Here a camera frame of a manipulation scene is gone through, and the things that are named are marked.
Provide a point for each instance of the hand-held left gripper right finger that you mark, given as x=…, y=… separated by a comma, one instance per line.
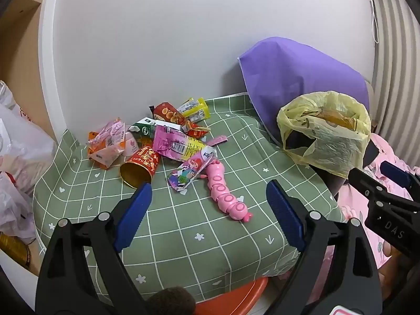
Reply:
x=285, y=216

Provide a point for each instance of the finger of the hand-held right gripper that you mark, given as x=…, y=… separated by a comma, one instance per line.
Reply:
x=364, y=182
x=397, y=174

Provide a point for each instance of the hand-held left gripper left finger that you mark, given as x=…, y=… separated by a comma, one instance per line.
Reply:
x=134, y=213

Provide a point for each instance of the yellow plastic trash bag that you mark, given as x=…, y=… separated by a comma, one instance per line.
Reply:
x=328, y=147

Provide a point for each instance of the red paper cup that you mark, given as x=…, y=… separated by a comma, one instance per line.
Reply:
x=144, y=160

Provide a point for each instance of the orange pink wrapper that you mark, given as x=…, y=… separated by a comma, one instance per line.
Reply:
x=108, y=157

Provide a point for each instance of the cartoon print wrapper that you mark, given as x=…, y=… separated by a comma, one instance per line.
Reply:
x=187, y=174

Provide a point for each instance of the pink yellow snack packet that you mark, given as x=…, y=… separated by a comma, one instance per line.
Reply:
x=170, y=142

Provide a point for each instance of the green white milk carton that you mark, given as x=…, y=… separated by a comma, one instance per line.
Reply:
x=144, y=128

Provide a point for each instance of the clear pink wrapper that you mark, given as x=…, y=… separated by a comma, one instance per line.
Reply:
x=108, y=131

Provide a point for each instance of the pink plastic stick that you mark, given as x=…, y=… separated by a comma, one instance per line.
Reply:
x=218, y=140

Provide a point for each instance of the small red gold wrapper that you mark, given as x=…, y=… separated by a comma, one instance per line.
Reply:
x=195, y=130

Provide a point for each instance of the red chips wrapper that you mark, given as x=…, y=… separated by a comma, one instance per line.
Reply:
x=165, y=113

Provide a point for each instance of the yellow snack wrapper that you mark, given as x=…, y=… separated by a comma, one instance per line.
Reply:
x=197, y=110

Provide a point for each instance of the pink floral bedsheet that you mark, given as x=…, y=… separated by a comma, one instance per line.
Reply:
x=352, y=203

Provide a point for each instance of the pink caterpillar toy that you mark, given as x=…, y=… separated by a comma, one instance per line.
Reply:
x=226, y=197

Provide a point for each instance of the green checked tablecloth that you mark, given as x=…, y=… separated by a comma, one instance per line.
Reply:
x=197, y=223

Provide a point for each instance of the orange snack packet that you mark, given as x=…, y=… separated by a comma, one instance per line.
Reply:
x=338, y=119

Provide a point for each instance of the small pink white bottle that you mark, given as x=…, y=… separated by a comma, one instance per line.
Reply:
x=131, y=144

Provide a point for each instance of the dark fuzzy cloth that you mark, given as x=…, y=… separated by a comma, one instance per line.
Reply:
x=170, y=302

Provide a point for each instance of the orange plastic stool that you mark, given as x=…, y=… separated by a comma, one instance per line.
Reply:
x=229, y=298

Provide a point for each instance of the grey striped curtain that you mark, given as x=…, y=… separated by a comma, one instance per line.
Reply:
x=400, y=72

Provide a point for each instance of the gold metal can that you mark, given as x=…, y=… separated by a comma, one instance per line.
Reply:
x=14, y=251

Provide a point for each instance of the purple fabric bag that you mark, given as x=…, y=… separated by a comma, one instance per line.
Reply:
x=288, y=78

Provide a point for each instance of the white plastic bag red print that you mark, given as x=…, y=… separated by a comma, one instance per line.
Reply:
x=23, y=144

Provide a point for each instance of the wooden shelf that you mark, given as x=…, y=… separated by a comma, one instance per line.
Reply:
x=19, y=39

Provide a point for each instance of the white door frame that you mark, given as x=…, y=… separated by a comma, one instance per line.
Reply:
x=49, y=55

